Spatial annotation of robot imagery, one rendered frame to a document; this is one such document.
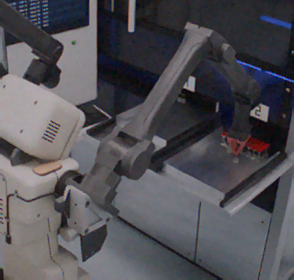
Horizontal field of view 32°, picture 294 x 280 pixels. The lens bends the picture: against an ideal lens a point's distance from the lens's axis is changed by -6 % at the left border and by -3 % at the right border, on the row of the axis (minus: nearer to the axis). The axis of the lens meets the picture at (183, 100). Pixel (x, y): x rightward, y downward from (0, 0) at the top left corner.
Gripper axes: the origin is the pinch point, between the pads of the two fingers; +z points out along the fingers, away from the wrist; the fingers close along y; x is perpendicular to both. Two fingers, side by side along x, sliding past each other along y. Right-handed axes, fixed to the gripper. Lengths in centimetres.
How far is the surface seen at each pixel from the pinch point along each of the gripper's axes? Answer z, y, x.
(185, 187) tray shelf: 4.9, -22.5, 9.0
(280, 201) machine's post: 24.4, 11.9, -17.2
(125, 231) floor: 92, 34, 66
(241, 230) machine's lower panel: 49, 16, -2
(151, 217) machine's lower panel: 70, 29, 48
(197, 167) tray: 4.5, -10.1, 10.4
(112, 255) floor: 92, 14, 62
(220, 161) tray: 4.4, -2.3, 4.7
